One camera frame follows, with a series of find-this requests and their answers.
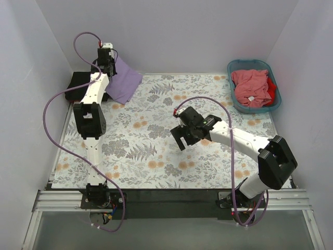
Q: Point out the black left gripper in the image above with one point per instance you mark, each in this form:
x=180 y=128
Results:
x=104 y=67

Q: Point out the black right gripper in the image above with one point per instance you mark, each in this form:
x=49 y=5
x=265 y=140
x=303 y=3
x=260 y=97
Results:
x=184 y=132

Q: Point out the purple t shirt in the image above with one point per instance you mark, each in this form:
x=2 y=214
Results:
x=123 y=85

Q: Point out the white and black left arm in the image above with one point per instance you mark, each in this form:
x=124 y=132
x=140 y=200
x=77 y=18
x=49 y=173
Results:
x=91 y=124

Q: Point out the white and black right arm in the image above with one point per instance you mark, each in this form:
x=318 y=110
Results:
x=274 y=157

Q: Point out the folded black t shirt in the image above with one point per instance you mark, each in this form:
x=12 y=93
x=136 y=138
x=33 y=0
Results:
x=74 y=88

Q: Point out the floral patterned table mat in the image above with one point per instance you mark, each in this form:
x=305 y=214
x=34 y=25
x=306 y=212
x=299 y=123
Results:
x=139 y=151

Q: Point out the pink crumpled t shirt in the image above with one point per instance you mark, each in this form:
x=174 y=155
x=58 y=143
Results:
x=251 y=87

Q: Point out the teal plastic laundry basket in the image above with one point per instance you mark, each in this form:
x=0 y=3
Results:
x=255 y=64

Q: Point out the red crumpled t shirt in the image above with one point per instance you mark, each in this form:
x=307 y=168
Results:
x=271 y=91

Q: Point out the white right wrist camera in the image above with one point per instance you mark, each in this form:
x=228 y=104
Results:
x=177 y=112

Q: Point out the black robot base mount plate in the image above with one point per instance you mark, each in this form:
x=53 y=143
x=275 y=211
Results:
x=175 y=203

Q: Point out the aluminium front rail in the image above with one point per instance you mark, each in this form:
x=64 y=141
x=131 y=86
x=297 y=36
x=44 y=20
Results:
x=72 y=200

